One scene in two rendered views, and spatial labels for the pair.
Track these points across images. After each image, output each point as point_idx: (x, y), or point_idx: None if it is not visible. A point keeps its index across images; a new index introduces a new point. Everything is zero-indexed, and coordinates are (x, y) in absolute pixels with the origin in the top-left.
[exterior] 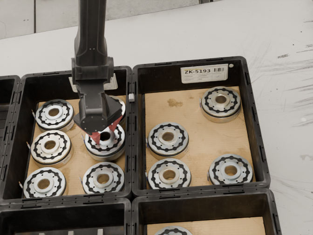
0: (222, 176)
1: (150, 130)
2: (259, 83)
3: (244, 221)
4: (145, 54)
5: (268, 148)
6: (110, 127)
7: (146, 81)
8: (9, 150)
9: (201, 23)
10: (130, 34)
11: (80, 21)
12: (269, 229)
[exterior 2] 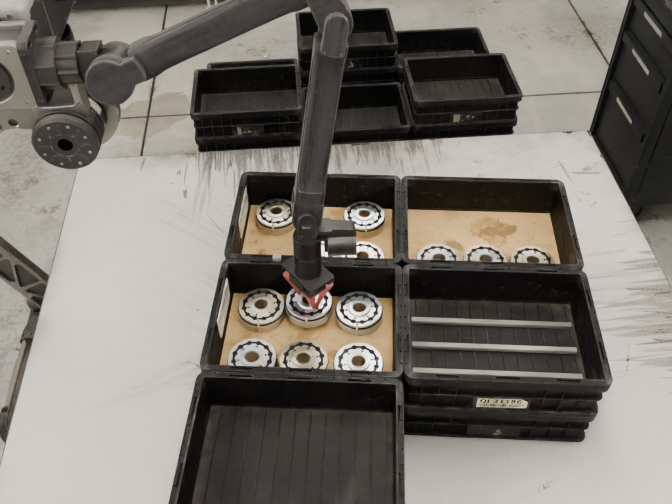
0: (368, 220)
1: None
2: (217, 216)
3: (409, 220)
4: (125, 313)
5: None
6: (300, 291)
7: None
8: (327, 371)
9: (94, 252)
10: (75, 327)
11: (330, 143)
12: (430, 192)
